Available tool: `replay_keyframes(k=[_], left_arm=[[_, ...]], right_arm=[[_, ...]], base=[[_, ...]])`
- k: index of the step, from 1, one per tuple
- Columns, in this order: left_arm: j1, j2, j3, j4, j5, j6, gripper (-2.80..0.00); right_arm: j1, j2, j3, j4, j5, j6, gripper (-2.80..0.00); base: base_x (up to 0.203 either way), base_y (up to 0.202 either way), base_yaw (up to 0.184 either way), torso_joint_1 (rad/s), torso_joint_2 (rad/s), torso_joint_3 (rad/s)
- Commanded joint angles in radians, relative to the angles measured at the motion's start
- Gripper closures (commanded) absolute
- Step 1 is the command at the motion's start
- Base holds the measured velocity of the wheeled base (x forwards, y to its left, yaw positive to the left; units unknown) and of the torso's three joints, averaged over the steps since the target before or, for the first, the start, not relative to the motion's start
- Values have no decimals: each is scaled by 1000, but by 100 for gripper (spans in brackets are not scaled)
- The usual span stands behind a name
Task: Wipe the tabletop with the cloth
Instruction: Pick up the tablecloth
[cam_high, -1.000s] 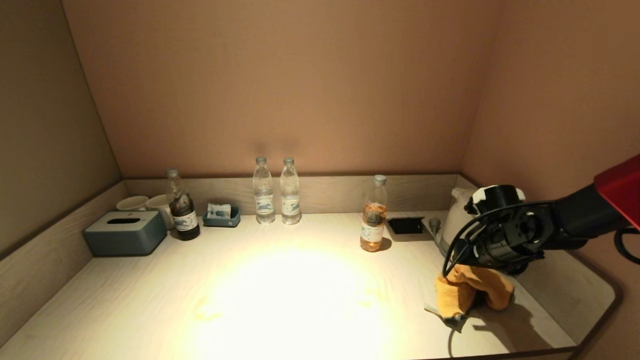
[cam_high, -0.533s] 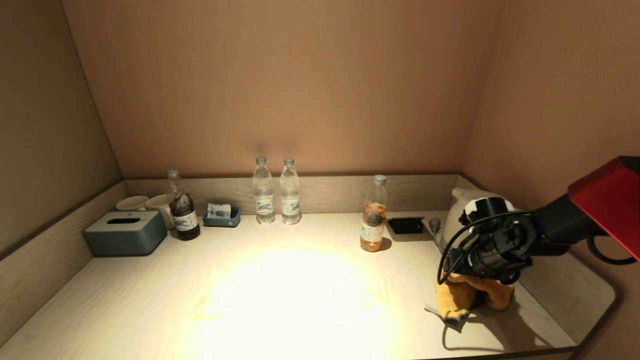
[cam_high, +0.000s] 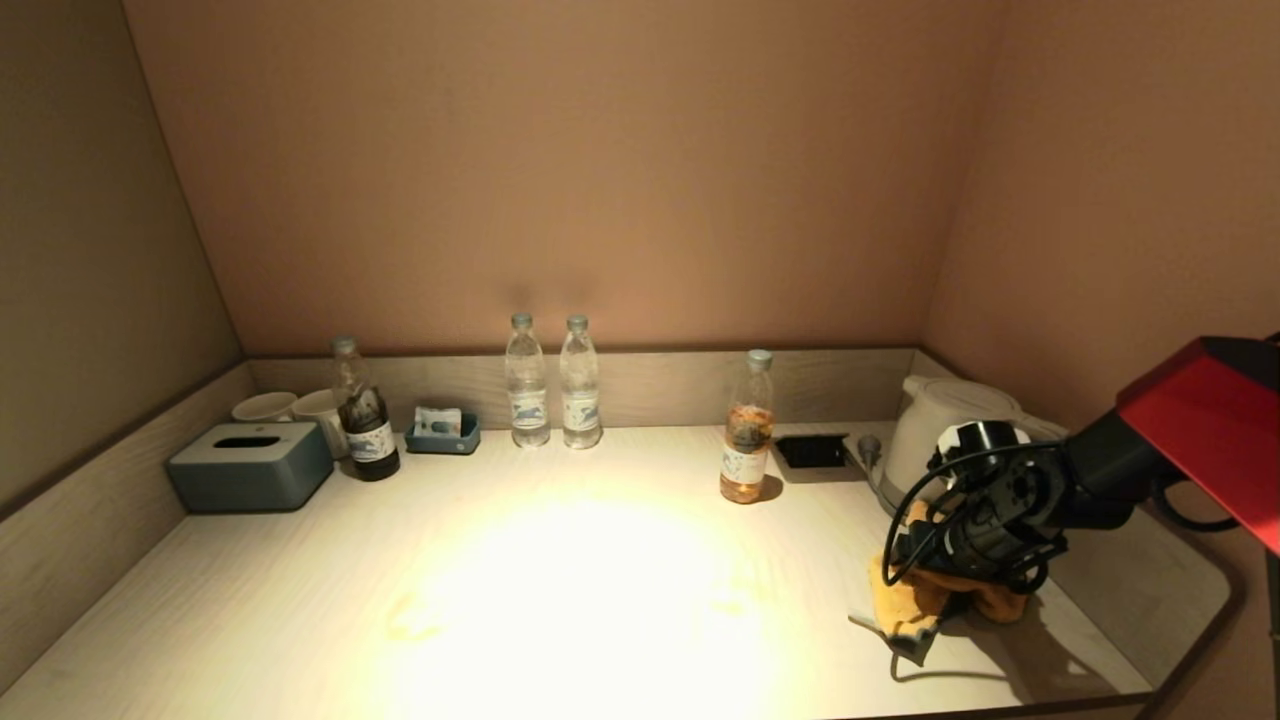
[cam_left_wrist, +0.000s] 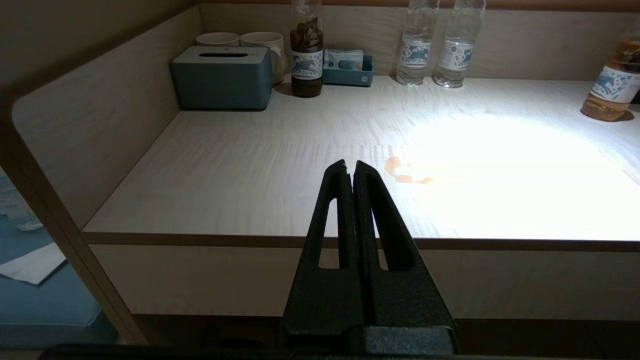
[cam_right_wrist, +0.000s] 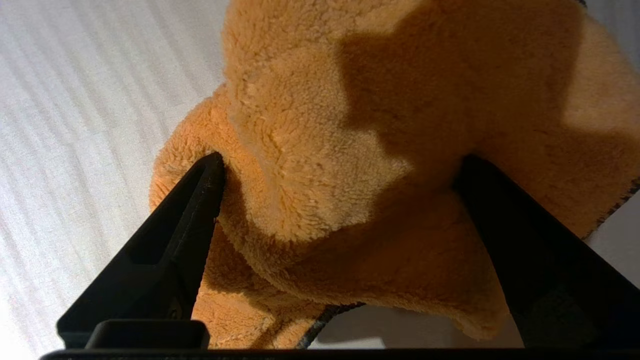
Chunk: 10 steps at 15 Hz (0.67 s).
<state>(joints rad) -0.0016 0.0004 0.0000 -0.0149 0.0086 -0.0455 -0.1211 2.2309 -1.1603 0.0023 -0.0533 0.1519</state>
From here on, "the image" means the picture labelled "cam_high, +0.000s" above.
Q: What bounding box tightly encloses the orange microfibre cloth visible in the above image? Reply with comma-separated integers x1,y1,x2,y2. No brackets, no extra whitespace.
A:
848,500,1031,666

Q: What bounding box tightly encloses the grey kettle base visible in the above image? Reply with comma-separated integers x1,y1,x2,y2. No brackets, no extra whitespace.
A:
868,468,906,519

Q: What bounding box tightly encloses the beige electric kettle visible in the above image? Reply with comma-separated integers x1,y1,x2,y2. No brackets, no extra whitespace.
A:
885,375,1066,506

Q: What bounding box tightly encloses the black recessed power socket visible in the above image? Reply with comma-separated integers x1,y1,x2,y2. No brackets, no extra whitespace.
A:
774,433,849,471

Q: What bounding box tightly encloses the bottle with amber drink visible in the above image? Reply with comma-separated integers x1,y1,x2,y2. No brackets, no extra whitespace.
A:
719,349,775,505

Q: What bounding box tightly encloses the raised wooden desk rim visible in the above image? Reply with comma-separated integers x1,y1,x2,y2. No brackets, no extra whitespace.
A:
0,346,1246,720

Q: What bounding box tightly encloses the clear water bottle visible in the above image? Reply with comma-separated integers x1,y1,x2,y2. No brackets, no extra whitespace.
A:
560,315,603,450
505,313,551,449

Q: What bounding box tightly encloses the small blue tray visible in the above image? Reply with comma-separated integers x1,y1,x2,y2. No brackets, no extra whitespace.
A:
404,412,482,456

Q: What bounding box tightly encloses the bottle with dark drink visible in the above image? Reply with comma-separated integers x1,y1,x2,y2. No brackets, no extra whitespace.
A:
332,336,402,483

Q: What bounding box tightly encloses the white ceramic cup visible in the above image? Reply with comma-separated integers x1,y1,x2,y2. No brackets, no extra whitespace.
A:
291,389,350,460
231,391,299,424

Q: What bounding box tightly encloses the blue-grey tissue box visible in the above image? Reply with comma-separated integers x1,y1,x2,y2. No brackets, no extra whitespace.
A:
166,422,335,514

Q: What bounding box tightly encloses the black wrist camera white mount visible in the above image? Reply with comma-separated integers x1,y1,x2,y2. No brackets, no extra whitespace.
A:
935,420,1031,481

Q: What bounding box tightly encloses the short black cable loop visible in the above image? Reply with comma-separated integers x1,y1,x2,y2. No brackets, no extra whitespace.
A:
1148,478,1243,533

